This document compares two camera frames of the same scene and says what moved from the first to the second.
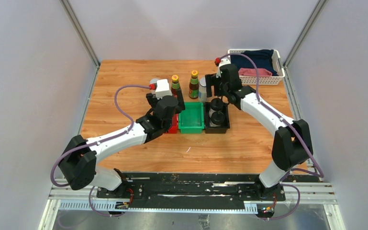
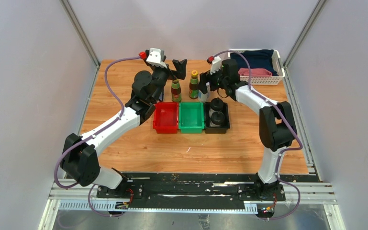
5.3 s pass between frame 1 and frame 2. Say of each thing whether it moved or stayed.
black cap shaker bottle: stayed
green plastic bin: stayed
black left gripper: moved
